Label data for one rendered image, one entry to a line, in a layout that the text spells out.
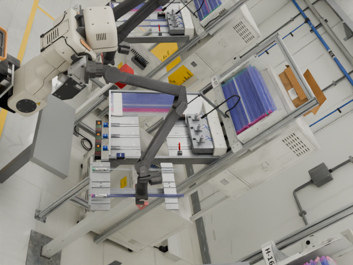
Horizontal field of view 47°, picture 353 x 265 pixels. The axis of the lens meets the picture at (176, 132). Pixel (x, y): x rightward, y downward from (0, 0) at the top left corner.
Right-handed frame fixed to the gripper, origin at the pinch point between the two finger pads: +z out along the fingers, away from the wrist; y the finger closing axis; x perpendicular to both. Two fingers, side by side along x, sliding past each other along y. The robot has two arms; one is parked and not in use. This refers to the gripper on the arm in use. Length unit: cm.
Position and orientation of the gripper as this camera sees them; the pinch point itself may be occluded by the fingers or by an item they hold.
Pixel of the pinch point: (140, 201)
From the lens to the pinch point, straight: 228.4
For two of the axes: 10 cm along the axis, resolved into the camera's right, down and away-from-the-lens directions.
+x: -9.9, 0.0, -1.6
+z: -1.2, 7.2, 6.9
